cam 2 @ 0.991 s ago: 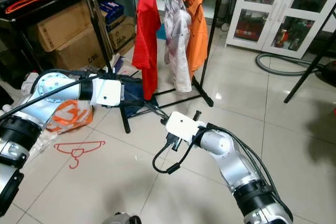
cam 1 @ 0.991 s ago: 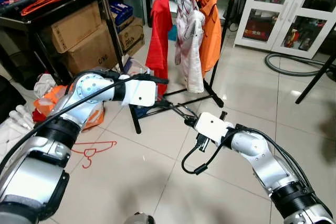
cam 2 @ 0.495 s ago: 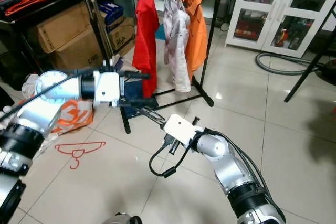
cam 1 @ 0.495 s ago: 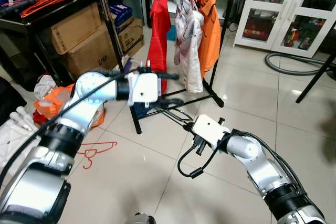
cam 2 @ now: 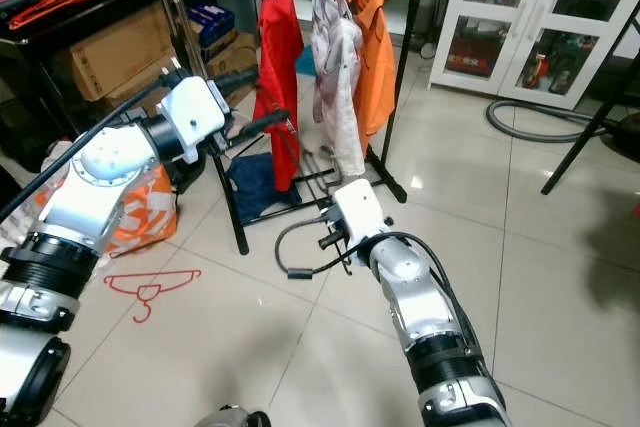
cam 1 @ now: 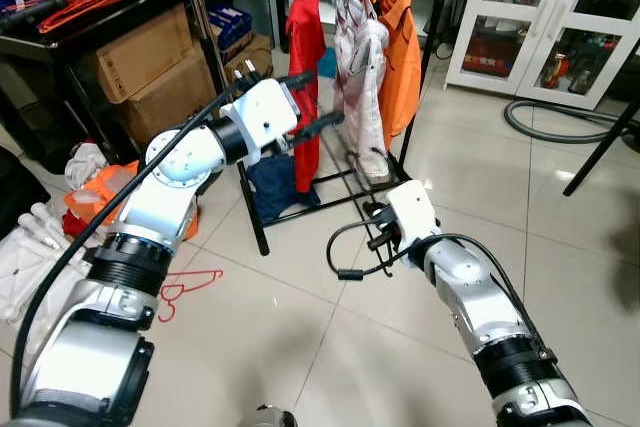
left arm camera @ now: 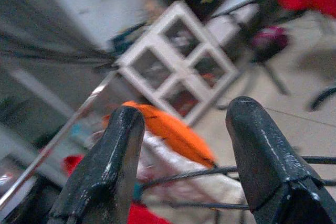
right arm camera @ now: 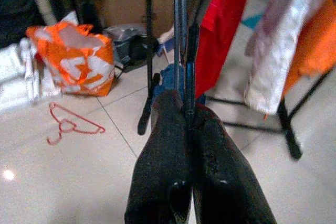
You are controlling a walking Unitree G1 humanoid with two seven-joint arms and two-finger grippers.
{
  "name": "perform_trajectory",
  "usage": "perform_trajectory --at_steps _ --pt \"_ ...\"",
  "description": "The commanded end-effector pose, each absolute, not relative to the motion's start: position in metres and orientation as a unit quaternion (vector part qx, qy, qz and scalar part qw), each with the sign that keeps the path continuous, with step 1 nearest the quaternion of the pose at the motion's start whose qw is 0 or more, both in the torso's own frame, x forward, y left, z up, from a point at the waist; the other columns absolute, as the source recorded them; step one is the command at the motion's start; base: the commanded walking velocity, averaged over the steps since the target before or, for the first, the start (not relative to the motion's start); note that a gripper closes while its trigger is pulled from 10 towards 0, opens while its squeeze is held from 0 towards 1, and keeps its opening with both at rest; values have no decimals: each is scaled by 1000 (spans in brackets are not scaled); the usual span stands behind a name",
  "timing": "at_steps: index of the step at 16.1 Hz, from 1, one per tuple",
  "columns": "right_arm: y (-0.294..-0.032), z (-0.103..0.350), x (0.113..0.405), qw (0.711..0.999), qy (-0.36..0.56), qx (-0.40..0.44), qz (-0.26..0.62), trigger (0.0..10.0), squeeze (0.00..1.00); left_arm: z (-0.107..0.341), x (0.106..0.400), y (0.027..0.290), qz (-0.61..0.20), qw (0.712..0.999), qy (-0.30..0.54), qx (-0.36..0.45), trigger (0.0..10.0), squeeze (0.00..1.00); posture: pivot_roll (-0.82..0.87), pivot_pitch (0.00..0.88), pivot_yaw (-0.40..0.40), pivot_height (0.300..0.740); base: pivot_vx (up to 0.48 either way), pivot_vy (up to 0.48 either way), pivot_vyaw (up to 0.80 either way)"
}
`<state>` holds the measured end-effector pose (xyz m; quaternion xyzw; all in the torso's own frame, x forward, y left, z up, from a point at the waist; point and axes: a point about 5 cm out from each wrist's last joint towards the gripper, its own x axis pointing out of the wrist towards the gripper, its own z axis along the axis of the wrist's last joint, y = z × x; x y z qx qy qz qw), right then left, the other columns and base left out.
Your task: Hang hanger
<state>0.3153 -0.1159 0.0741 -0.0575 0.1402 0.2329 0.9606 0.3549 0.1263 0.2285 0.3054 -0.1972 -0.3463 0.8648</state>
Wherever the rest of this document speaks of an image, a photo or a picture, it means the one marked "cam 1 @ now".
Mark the black work table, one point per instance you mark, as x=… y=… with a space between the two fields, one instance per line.
x=70 y=32

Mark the white patterned hanging garment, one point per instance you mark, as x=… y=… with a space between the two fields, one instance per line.
x=362 y=87

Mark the small printed cardboard box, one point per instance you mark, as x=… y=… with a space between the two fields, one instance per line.
x=250 y=59

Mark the dark blue garment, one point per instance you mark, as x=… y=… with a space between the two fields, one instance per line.
x=270 y=182

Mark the large lettered cardboard box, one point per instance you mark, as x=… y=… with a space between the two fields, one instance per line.
x=165 y=97

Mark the orange hanging shirt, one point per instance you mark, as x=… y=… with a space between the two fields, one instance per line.
x=405 y=67

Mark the plain brown cardboard box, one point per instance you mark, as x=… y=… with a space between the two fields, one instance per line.
x=140 y=52

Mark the red hanging shirt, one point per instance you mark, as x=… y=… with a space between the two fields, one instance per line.
x=305 y=37

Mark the orange white plastic bag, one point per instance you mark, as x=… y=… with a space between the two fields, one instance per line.
x=95 y=192

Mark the black clothes rack silver rod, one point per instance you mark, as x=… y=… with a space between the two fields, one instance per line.
x=250 y=207

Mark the black carrying case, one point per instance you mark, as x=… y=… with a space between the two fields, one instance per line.
x=15 y=197

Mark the white table black legs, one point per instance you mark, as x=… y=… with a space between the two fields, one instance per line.
x=600 y=147

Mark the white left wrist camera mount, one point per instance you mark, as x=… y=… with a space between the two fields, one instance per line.
x=265 y=112

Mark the black foam tube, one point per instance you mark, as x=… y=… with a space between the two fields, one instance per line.
x=35 y=12

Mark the white crumpled garment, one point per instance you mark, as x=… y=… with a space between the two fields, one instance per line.
x=88 y=162

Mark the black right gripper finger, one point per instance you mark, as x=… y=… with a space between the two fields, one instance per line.
x=377 y=215
x=381 y=242

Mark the teal floor mat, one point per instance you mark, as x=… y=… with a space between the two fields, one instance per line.
x=328 y=62

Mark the white glass door cabinet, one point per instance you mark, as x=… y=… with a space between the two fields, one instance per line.
x=520 y=7

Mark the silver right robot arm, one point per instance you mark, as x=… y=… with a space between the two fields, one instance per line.
x=470 y=297

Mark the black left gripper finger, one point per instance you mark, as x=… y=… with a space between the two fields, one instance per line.
x=300 y=79
x=320 y=125

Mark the blue printed box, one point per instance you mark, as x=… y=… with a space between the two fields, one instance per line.
x=230 y=22

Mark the red crumpled cloth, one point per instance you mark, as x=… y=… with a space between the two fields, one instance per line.
x=75 y=222

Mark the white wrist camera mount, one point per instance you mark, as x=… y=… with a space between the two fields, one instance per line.
x=265 y=112
x=412 y=212

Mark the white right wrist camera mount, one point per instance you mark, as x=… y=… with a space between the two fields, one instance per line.
x=412 y=212

